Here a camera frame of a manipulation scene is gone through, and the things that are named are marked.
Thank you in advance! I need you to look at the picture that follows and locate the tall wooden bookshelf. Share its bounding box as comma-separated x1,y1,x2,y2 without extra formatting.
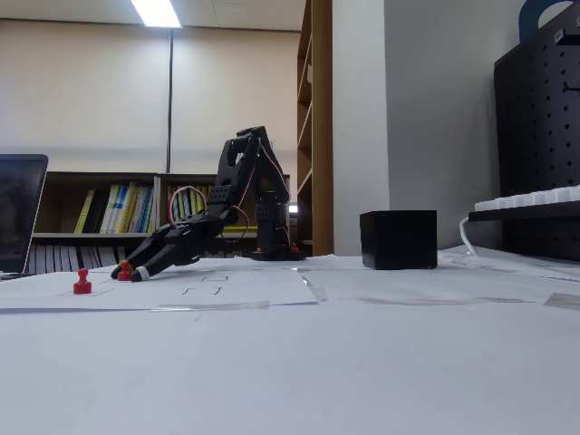
296,0,335,257

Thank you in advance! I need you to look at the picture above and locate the white power cable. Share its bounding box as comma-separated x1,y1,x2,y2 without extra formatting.
459,216,486,257

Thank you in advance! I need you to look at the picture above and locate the white paper with drawn squares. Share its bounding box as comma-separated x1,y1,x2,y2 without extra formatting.
0,265,320,314

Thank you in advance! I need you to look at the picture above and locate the black box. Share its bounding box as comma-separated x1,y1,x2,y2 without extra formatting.
359,209,439,271

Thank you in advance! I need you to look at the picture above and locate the blue rounded object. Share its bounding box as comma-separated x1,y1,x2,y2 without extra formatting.
518,0,576,44

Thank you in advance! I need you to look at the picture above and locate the black book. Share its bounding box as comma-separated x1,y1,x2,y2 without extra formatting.
85,188,111,235

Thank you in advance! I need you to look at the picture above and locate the grey wall conduit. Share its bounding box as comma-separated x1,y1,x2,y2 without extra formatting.
163,27,176,174

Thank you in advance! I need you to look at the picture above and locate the red white servo wire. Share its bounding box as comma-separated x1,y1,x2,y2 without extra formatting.
219,206,249,241
168,184,213,227

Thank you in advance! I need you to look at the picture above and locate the clear tape strip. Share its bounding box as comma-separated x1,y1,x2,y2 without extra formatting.
150,301,272,314
542,292,580,313
300,275,330,303

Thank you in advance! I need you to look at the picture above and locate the black pegboard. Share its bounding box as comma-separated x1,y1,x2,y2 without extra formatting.
492,2,580,264

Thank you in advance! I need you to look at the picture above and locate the dark laptop screen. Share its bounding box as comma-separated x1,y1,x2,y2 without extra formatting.
0,153,50,280

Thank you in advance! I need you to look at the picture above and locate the yellow book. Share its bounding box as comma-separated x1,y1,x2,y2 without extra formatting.
73,188,96,235

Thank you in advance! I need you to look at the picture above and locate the ceiling light panel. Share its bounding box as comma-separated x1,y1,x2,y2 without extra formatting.
130,0,185,29

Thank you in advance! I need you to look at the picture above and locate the black metal rail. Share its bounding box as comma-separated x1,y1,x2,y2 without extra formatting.
468,206,580,224

